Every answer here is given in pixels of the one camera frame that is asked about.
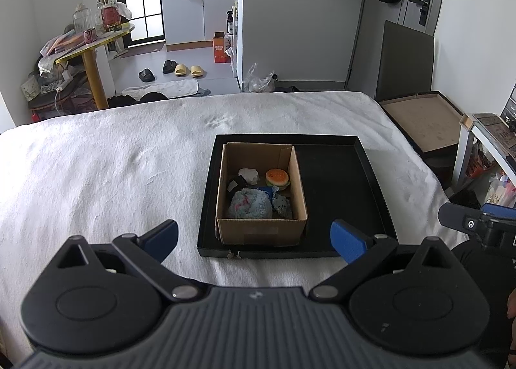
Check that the grey board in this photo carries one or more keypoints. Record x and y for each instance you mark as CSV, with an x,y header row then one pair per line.
x,y
403,62

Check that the beige slipper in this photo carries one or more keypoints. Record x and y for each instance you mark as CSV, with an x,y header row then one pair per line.
x,y
181,70
197,71

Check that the small white soft toy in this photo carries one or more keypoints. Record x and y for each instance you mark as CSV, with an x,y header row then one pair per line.
x,y
248,175

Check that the grey mouse plush toy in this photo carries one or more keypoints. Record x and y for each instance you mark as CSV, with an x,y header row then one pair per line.
x,y
282,206

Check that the white kitchen cabinet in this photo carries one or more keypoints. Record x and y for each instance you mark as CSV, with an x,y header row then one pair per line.
x,y
181,18

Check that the cardboard box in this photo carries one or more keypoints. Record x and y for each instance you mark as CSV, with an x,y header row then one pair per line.
x,y
258,232

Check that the red jar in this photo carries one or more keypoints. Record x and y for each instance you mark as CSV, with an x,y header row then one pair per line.
x,y
111,19

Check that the white side table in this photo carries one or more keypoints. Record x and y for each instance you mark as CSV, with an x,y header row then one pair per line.
x,y
461,159

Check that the grey fluffy plush toy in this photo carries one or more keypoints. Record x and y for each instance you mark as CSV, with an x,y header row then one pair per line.
x,y
248,203

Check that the small black plush toy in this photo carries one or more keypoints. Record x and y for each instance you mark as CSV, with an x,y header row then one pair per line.
x,y
238,184

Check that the pile of colourful packets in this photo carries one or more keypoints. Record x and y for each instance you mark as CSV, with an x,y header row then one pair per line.
x,y
492,179

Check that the white plastic bag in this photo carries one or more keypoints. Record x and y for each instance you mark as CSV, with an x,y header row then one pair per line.
x,y
124,10

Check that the dark spray bottle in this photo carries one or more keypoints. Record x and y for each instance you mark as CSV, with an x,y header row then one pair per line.
x,y
230,23

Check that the small red can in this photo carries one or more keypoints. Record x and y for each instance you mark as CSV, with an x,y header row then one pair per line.
x,y
89,36

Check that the clear glass jar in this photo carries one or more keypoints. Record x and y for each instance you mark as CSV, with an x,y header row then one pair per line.
x,y
82,18

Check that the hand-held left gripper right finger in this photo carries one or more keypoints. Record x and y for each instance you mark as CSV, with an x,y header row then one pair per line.
x,y
346,242

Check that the person's right forearm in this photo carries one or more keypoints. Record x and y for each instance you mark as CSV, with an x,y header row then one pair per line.
x,y
512,308

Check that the grey cloth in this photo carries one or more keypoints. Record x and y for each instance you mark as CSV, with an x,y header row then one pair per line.
x,y
203,91

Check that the black cloth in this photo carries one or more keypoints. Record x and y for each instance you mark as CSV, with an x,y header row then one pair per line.
x,y
133,99

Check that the black tray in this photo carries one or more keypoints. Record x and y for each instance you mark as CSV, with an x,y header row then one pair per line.
x,y
338,183

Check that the clear plastic bag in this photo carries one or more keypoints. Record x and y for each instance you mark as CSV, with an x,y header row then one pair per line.
x,y
261,80

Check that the black slipper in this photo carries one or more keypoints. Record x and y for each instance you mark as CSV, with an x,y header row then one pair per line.
x,y
169,67
146,75

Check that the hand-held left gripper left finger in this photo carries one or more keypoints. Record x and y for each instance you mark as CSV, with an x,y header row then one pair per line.
x,y
163,238

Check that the orange carton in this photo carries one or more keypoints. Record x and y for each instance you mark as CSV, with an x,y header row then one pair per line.
x,y
221,48

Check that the black door lock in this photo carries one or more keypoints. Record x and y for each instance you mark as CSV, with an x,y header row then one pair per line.
x,y
422,8

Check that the brown door mat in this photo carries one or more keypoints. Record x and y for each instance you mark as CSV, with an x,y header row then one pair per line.
x,y
143,51

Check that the blue white tissue packet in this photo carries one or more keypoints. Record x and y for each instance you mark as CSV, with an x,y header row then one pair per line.
x,y
267,191

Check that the yellow round table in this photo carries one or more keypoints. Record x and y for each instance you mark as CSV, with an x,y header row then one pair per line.
x,y
92,74

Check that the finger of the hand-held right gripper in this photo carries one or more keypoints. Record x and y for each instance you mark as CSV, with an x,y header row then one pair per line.
x,y
459,220
498,210

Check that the white floor mat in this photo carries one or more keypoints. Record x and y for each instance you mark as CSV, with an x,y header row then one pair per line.
x,y
161,88

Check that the packets in clear plastic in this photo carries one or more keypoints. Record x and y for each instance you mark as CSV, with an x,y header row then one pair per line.
x,y
64,43

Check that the burger toy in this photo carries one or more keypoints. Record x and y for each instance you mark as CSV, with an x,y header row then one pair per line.
x,y
277,178

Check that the dark low round table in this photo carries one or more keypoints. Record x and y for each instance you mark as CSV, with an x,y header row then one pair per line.
x,y
60,95

